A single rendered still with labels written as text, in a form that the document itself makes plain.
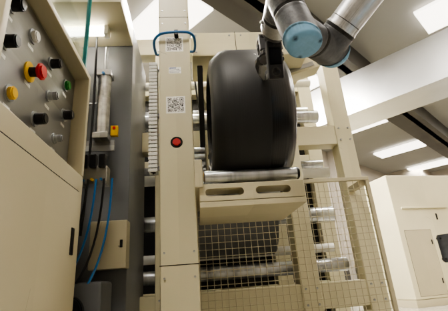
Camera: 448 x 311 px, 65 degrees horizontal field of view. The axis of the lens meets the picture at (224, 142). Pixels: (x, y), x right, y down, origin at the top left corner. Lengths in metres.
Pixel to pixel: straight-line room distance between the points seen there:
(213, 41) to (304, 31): 1.07
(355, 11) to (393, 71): 3.94
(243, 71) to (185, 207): 0.52
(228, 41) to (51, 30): 1.01
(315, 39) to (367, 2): 0.18
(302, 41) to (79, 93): 0.78
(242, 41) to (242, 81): 0.71
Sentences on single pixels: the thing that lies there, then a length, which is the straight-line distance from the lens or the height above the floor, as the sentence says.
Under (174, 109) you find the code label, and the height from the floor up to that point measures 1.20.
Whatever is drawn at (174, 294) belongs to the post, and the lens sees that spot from 1.24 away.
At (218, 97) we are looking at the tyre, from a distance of 1.22.
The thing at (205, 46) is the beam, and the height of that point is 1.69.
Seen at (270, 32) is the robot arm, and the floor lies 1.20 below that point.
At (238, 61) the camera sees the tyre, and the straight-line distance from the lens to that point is 1.30.
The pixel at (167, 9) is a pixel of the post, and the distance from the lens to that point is 1.69.
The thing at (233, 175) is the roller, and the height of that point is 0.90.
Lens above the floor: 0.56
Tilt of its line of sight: 22 degrees up
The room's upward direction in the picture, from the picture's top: 4 degrees counter-clockwise
